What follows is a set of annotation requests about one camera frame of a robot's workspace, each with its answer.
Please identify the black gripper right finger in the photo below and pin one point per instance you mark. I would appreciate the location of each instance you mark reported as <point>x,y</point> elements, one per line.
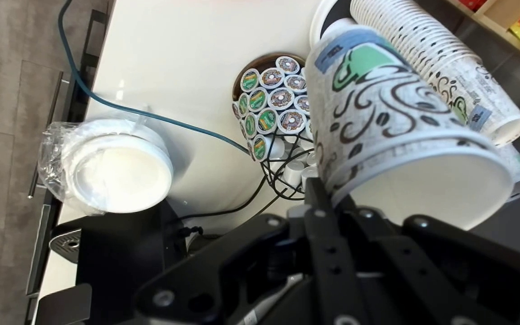
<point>451,276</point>

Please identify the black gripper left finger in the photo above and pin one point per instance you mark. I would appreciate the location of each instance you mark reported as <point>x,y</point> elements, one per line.
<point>260,271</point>

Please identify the swirl print paper coffee cup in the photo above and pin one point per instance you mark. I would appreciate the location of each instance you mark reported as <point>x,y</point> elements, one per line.
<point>379,114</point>

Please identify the black coffee machine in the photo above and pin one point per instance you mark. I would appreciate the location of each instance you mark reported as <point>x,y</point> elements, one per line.
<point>116,253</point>

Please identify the stack of paper cups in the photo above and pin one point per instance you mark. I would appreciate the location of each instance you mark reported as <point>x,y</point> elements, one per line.
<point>446,65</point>

